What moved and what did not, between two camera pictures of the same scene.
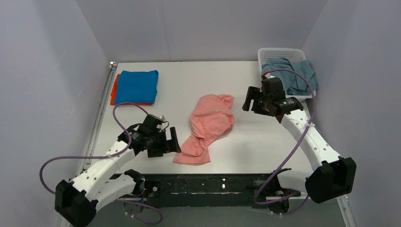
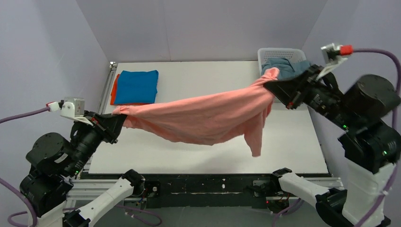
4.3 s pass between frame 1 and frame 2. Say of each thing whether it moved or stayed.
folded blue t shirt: stayed
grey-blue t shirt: stayed
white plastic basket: stayed
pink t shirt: moved
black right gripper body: moved
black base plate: stayed
